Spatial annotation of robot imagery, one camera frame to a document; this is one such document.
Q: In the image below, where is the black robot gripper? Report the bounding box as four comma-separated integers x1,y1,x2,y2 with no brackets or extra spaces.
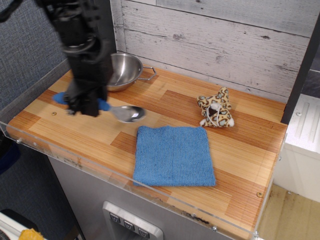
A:
62,37,113,117

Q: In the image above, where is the blue handled metal spoon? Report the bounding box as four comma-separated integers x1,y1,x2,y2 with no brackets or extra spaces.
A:
52,91,147,124

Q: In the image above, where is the leopard print plush toy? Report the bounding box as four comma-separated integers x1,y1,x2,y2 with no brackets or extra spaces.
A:
196,87,235,128

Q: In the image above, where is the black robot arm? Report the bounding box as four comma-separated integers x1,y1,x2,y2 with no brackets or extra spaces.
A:
0,0,115,117

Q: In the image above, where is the blue folded cloth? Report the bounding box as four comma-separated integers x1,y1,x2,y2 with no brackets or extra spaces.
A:
133,126,216,187

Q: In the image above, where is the stainless steel bowl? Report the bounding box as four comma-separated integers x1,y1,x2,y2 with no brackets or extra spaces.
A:
106,53,157,92

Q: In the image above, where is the dark blue object left edge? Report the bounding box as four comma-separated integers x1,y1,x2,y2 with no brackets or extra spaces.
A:
0,131,21,174

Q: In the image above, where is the clear acrylic table guard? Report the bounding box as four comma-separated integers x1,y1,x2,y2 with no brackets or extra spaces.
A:
0,36,288,240

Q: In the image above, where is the silver cabinet control panel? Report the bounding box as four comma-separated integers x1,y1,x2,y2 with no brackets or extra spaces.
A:
102,201,164,240

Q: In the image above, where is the yellow object bottom left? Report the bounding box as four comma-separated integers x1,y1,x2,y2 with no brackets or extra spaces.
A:
18,228,45,240

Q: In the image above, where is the white side cabinet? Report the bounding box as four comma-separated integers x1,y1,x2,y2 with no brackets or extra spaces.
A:
273,94,320,202

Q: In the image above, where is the black vertical post right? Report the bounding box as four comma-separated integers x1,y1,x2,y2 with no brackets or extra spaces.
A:
281,16,320,125

